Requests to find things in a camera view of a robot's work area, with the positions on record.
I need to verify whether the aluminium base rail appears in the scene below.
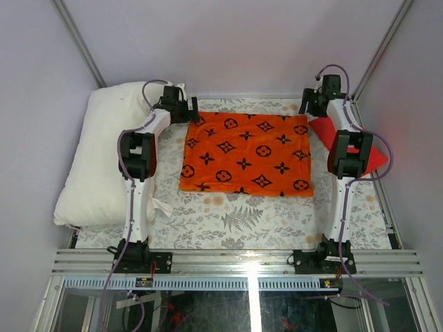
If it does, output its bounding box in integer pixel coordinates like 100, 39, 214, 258
51, 248, 422, 291

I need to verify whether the orange patterned pillowcase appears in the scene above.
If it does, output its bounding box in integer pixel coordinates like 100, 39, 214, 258
179, 112, 314, 197

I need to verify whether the white pillow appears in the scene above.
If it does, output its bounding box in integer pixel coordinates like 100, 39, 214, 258
53, 82, 163, 228

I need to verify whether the red folded cloth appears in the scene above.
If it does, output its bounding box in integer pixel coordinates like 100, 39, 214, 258
308, 118, 389, 176

